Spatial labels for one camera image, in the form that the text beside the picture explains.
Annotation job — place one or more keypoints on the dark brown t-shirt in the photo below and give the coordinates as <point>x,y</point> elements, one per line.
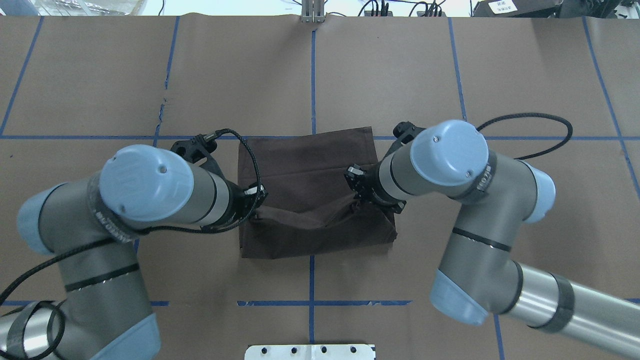
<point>310,208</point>

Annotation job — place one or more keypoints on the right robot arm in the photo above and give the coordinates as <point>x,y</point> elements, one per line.
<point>498,195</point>

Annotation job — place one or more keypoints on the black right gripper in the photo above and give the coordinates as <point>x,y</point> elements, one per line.
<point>368,188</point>

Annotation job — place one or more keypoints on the aluminium frame post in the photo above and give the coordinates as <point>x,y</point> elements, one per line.
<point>312,11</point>

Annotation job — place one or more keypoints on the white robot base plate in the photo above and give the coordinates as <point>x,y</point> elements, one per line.
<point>358,351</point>

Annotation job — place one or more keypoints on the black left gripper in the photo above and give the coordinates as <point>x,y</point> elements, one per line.
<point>238,202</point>

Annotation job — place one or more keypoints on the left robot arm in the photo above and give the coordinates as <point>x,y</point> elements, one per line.
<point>206,185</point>

